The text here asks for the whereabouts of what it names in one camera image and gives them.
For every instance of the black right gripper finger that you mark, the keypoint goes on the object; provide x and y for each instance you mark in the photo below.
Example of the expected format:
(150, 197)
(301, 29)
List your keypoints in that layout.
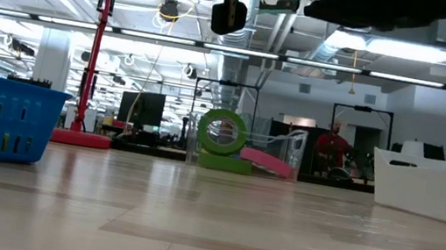
(355, 9)

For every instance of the green tape roll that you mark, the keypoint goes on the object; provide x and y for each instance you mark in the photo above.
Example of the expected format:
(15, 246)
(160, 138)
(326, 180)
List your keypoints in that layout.
(226, 164)
(202, 129)

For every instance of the pink tape roll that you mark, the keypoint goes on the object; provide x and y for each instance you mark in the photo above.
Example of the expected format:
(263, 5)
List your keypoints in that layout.
(264, 160)

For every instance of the black ceiling device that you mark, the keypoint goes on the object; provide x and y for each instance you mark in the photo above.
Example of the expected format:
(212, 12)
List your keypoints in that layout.
(169, 10)

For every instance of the long ceiling light strip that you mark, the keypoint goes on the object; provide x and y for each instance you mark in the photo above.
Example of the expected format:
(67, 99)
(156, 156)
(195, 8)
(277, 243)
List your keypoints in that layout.
(238, 50)

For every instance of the white chair back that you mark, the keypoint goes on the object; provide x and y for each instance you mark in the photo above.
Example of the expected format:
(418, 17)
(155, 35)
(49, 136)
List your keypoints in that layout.
(412, 149)

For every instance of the person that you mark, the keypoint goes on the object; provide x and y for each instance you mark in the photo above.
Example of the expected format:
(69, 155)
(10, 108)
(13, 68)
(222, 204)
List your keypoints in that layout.
(332, 148)

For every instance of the clear plastic container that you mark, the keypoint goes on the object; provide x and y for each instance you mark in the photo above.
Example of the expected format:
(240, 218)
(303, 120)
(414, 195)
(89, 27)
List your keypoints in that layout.
(286, 148)

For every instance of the white plastic tray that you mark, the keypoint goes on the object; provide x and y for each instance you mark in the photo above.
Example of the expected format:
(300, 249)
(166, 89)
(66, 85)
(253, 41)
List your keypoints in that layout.
(440, 184)

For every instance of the white column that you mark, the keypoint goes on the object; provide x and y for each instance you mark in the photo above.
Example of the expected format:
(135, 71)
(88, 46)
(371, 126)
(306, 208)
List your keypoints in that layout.
(52, 64)

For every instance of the silver ceiling duct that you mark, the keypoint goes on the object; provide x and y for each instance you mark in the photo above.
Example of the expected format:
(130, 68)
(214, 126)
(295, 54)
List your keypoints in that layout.
(327, 47)
(227, 63)

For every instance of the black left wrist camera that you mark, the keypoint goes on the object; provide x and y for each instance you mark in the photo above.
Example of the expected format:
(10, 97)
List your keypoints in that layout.
(229, 17)

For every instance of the black metal stand frame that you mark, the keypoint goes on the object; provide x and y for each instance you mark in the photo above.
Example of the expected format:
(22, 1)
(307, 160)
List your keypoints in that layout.
(363, 108)

